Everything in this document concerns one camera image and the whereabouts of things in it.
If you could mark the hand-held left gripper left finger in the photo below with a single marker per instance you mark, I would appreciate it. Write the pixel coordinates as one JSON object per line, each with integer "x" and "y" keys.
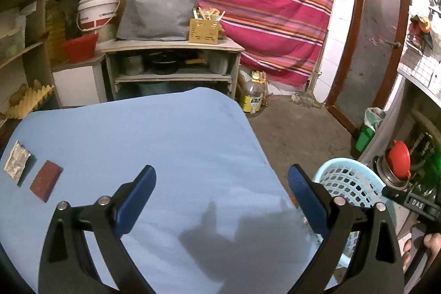
{"x": 137, "y": 197}

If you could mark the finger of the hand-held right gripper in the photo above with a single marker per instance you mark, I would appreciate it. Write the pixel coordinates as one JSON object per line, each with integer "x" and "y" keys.
{"x": 392, "y": 194}

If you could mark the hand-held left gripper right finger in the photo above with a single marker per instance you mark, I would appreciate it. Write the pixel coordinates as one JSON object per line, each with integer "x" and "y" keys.
{"x": 305, "y": 197}

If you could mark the light blue plastic basket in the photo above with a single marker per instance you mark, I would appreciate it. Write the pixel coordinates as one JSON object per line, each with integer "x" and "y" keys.
{"x": 348, "y": 182}

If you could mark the green trash bin with bag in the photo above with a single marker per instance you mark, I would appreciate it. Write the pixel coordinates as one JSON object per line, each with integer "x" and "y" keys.
{"x": 368, "y": 128}

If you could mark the person's right hand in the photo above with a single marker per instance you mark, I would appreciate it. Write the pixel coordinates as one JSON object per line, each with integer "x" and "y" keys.
{"x": 433, "y": 242}

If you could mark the metal canister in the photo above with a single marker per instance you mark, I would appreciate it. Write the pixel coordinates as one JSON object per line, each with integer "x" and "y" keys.
{"x": 383, "y": 171}

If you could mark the blue tablecloth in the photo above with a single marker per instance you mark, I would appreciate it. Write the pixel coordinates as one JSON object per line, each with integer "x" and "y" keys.
{"x": 165, "y": 142}

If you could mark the dark red rectangular pad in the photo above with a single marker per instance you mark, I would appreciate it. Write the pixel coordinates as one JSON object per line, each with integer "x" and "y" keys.
{"x": 46, "y": 180}

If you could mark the plastic oil bottle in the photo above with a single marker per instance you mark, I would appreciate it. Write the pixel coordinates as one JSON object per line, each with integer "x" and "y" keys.
{"x": 255, "y": 97}

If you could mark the silver foil wrapper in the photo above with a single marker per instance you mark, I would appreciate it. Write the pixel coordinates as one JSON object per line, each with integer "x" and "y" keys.
{"x": 17, "y": 161}

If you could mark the white cabinet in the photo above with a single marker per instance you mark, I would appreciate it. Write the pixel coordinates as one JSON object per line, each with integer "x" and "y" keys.
{"x": 79, "y": 84}

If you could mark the small metal pot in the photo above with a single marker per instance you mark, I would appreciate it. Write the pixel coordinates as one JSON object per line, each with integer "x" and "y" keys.
{"x": 131, "y": 65}

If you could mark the black pan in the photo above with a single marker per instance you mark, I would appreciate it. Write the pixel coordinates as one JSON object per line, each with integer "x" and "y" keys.
{"x": 164, "y": 64}

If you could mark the yellow egg tray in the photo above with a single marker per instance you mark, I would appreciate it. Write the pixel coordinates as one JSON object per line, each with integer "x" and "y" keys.
{"x": 29, "y": 99}

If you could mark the low grey shelf table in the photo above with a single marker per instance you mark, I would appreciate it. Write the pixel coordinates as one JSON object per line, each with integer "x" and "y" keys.
{"x": 172, "y": 45}

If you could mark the grey container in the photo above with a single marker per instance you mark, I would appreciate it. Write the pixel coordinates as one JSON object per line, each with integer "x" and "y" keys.
{"x": 218, "y": 63}

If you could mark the red plastic basin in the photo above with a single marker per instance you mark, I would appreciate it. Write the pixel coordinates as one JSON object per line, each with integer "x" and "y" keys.
{"x": 79, "y": 47}

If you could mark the brown framed door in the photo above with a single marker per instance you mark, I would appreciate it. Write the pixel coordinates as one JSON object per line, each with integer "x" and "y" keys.
{"x": 375, "y": 32}

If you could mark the yellow slotted utensil box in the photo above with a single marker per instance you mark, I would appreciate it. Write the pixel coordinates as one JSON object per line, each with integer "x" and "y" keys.
{"x": 204, "y": 32}

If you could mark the grey fabric bag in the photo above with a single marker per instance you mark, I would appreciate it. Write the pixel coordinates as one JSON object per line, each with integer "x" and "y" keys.
{"x": 158, "y": 11}

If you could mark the white plastic bucket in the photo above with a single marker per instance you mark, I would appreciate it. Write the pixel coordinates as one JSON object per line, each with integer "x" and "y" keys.
{"x": 98, "y": 13}

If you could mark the bundle of wooden utensils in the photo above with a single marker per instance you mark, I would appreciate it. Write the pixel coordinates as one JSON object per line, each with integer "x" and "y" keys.
{"x": 208, "y": 14}

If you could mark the tall wooden shelf unit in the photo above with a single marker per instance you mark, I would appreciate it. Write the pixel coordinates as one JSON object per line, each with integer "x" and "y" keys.
{"x": 36, "y": 25}

